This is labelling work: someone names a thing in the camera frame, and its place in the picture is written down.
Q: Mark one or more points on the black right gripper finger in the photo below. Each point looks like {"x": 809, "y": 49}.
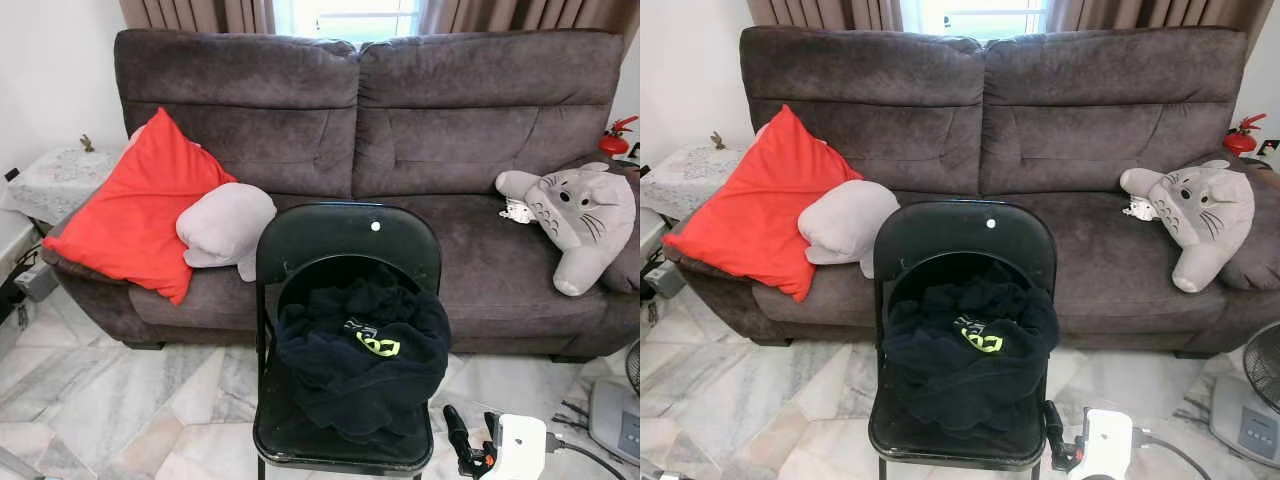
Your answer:
{"x": 457, "y": 440}
{"x": 490, "y": 428}
{"x": 1055, "y": 432}

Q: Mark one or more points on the black hoodie with green logo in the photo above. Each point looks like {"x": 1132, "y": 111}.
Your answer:
{"x": 330, "y": 370}
{"x": 940, "y": 370}

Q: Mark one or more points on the grey floor fan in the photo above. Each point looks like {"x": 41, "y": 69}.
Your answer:
{"x": 612, "y": 420}
{"x": 1245, "y": 430}

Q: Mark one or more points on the small white plush toy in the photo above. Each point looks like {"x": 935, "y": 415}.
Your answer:
{"x": 516, "y": 211}
{"x": 1139, "y": 208}

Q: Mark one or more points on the black folding chair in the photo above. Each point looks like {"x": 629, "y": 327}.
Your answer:
{"x": 340, "y": 228}
{"x": 955, "y": 226}

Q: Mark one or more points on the grey cat plush toy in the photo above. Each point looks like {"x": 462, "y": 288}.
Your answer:
{"x": 580, "y": 215}
{"x": 1200, "y": 212}

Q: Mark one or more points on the grey plush pillow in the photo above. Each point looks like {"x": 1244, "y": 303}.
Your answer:
{"x": 848, "y": 222}
{"x": 225, "y": 225}

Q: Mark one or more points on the brown fabric sofa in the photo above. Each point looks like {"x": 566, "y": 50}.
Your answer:
{"x": 440, "y": 130}
{"x": 1080, "y": 130}

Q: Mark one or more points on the red fire extinguisher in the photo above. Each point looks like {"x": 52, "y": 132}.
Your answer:
{"x": 612, "y": 143}
{"x": 1240, "y": 141}

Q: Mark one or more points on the side table with lace cloth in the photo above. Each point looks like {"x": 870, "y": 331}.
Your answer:
{"x": 690, "y": 180}
{"x": 60, "y": 180}

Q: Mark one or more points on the red cushion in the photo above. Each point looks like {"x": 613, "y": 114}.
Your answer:
{"x": 140, "y": 210}
{"x": 760, "y": 210}

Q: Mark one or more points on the small brass figurine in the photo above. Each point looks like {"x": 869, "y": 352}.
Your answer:
{"x": 717, "y": 142}
{"x": 87, "y": 145}

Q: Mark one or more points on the brown curtain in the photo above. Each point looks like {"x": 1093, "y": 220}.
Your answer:
{"x": 820, "y": 12}
{"x": 190, "y": 14}
{"x": 520, "y": 15}
{"x": 1150, "y": 15}

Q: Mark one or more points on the bright window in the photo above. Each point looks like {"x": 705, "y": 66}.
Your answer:
{"x": 975, "y": 18}
{"x": 345, "y": 18}

